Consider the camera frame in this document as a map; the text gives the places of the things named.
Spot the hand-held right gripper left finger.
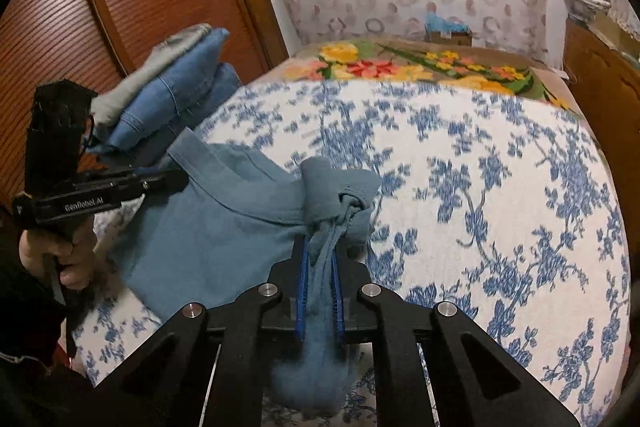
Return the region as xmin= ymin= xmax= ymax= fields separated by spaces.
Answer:
xmin=92 ymin=237 xmax=311 ymax=427

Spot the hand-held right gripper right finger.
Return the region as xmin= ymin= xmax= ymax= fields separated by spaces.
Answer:
xmin=330 ymin=252 xmax=582 ymax=427

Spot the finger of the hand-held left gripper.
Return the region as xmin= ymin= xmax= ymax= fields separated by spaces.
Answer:
xmin=140 ymin=170 xmax=190 ymax=198
xmin=75 ymin=165 xmax=168 ymax=182

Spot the blue-grey t-shirt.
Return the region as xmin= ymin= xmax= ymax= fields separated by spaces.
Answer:
xmin=107 ymin=129 xmax=383 ymax=410

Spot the person's left forearm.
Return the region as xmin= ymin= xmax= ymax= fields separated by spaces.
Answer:
xmin=0 ymin=252 xmax=96 ymax=427

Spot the person's left hand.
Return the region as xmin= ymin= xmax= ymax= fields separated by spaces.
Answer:
xmin=17 ymin=217 xmax=100 ymax=290

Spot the stack of folded clothes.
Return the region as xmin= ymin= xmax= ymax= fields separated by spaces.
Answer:
xmin=100 ymin=28 xmax=232 ymax=154

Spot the folded grey garment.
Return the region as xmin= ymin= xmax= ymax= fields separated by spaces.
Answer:
xmin=90 ymin=23 xmax=213 ymax=128

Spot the folded dark blue garment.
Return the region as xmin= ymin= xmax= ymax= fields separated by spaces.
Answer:
xmin=132 ymin=63 xmax=244 ymax=168

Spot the blue white floral bed sheet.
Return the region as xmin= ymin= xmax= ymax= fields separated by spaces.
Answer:
xmin=75 ymin=79 xmax=632 ymax=427

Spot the small cardboard box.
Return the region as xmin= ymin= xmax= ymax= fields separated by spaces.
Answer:
xmin=426 ymin=29 xmax=474 ymax=48

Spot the blue plastic bag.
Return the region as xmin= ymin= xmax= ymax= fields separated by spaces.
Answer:
xmin=424 ymin=11 xmax=471 ymax=34

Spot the wooden cabinet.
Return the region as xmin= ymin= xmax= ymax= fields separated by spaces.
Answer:
xmin=562 ymin=19 xmax=640 ymax=192

